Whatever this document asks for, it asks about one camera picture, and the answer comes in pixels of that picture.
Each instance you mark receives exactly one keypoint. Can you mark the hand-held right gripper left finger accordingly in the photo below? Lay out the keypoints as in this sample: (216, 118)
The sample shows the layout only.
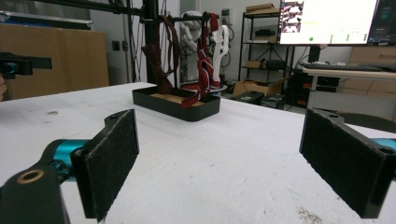
(109, 155)

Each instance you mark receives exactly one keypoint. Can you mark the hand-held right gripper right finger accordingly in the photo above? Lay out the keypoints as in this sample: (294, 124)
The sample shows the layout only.
(345, 158)

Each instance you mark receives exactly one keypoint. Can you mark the black rack with wooden tray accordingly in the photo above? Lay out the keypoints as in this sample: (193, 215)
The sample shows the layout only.
(168, 107)

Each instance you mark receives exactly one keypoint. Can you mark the dark maroon bow tie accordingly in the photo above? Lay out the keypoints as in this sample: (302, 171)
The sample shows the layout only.
(157, 67)

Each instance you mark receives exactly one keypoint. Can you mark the red striped bow tie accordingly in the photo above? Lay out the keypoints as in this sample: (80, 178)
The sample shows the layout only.
(204, 74)

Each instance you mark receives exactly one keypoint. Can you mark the large cardboard panel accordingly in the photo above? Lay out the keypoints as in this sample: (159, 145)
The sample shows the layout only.
(62, 59)

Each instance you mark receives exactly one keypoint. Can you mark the black computer tower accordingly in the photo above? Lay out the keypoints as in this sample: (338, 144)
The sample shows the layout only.
(274, 101)
(249, 97)

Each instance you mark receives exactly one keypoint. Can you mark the black keyboard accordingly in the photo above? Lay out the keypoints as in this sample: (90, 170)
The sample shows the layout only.
(339, 66)

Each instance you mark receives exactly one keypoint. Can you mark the white foam mat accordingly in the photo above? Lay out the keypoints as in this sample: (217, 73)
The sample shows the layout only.
(218, 161)

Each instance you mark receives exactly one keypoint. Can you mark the open cardboard box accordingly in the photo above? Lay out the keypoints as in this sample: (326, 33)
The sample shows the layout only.
(249, 86)

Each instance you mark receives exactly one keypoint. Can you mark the black metal shelf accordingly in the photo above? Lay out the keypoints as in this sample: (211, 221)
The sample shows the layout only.
(267, 46)

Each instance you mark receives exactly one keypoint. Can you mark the dark computer monitor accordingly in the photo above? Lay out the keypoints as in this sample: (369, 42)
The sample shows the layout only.
(384, 21)

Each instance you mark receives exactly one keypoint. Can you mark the white padded object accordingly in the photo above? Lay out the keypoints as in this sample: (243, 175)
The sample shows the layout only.
(190, 31)

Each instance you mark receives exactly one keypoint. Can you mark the flat cardboard box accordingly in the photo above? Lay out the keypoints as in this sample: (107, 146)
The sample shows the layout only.
(260, 7)

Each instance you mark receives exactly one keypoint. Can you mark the black metal frame post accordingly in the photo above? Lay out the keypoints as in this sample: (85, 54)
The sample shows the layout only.
(151, 31)

